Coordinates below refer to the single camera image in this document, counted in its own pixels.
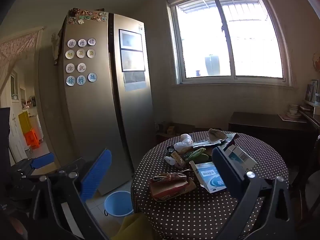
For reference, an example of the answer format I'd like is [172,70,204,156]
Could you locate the white blue medicine box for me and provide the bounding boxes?
[190,161,226,193]

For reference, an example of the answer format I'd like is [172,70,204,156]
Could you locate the white blue tall box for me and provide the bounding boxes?
[225,145,257,171]

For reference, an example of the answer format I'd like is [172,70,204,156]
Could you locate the newspaper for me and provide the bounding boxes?
[193,128,239,149]

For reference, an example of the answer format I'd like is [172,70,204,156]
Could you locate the green plush toy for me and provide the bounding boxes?
[185,147,209,163]

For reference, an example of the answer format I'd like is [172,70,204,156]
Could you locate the red snack bag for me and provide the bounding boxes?
[150,172,187,184]

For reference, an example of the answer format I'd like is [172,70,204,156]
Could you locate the white plastic bag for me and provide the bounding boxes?
[174,134,193,154]

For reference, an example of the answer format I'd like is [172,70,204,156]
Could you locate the brown paper food bag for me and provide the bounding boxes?
[149,177,196,202]

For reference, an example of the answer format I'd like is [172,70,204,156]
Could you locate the light blue trash bucket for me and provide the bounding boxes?
[104,191,133,217]

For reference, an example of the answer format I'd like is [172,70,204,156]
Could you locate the orange plastic stool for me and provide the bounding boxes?
[24,128,40,150]

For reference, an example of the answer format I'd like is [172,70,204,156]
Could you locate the yellow plastic stool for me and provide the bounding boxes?
[18,112,33,134]

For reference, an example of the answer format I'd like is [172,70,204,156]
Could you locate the brown polka dot tablecloth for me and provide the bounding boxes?
[131,133,289,239]

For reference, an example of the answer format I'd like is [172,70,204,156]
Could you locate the yellow cloth on chair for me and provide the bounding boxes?
[111,212,155,240]

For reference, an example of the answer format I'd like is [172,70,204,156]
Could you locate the dark wooden cabinet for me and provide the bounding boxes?
[228,112,319,172]

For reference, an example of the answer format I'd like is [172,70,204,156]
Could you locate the stacked bowls on cabinet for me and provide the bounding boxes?
[286,104,301,119]

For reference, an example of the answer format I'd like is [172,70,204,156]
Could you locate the silver double-door refrigerator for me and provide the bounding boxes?
[59,8,155,195]

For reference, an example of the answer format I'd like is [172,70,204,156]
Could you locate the round magnets on fridge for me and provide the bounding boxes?
[65,37,98,87]

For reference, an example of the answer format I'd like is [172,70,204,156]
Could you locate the books on shelf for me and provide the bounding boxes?
[305,79,320,106]

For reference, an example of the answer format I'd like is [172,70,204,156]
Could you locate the white framed window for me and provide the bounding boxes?
[167,0,293,87]

